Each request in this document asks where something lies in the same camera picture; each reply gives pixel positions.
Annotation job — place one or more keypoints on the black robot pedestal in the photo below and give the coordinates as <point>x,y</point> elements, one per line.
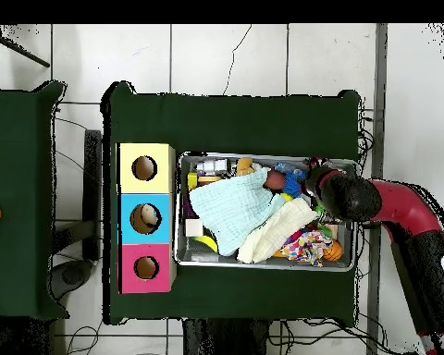
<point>222,340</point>

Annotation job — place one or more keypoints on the bottle with blue label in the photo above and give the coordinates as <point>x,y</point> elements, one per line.
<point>283,168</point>

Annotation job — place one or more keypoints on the colourful patterned cloth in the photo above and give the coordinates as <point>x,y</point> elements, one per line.
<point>305,247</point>

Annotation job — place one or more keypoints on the light blue waffle cloth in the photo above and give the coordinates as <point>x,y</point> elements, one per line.
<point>229,210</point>

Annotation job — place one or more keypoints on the small brown toy football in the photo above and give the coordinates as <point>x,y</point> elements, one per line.
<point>273,180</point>

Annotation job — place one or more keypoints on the black floor beam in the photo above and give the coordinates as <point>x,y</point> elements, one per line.
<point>92,185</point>

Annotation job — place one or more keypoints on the tan cardboard square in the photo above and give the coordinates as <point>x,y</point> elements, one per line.
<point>194,227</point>

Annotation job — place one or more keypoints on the blue spiky rubber ball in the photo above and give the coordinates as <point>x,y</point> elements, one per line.
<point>291,185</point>

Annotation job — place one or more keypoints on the wooden box with three holes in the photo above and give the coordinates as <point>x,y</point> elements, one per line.
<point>159,181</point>

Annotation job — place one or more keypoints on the cream knitted cloth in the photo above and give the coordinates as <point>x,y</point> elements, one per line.
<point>277,229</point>

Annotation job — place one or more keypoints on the shallow clear mesh bin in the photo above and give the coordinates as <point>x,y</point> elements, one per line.
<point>207,259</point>

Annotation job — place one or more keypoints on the grey floor foot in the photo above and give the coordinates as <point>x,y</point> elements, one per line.
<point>74,273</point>

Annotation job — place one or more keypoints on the dark green side table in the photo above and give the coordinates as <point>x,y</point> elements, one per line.
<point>18,148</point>

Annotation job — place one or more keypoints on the small orange basketball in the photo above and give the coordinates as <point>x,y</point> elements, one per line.
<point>333,252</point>

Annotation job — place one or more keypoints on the tan plush animal toy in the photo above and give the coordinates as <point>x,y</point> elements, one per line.
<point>244,165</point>

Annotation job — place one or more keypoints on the dark green table cloth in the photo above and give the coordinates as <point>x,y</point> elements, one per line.
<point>225,122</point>

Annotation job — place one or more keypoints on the black tripod leg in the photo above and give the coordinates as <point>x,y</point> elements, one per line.
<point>26,54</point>

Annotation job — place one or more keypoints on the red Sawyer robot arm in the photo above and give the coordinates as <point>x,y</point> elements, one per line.
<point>403,207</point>

